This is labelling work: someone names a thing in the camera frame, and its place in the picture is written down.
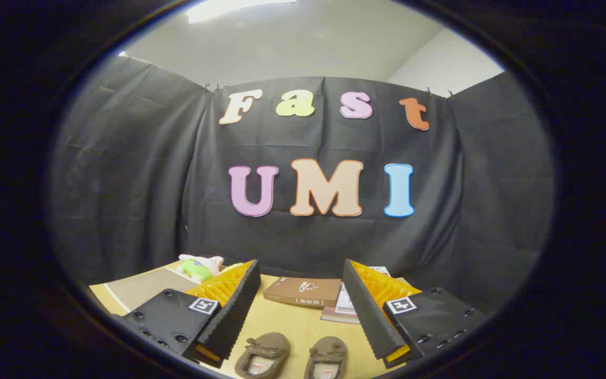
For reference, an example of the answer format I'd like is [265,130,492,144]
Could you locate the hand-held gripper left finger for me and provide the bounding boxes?
[111,259,261,369]

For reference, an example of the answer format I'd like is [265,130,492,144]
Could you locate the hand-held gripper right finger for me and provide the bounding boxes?
[342,258,488,369]

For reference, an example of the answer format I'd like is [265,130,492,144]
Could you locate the brown fuzzy shoe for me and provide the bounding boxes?
[303,336,349,379]
[235,332,291,379]

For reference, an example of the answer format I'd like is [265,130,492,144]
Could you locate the beige fabric storage box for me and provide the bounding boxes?
[89,265,199,316]

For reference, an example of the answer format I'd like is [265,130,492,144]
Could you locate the plain white book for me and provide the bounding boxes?
[335,284,358,315]

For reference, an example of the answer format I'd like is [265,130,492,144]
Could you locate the pale pink book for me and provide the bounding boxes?
[321,307,360,324]

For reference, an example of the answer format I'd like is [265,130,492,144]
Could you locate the green and pink plush toy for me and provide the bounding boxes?
[177,254,225,283]

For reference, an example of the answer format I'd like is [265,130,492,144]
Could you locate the brown book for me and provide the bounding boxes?
[262,276,343,308]

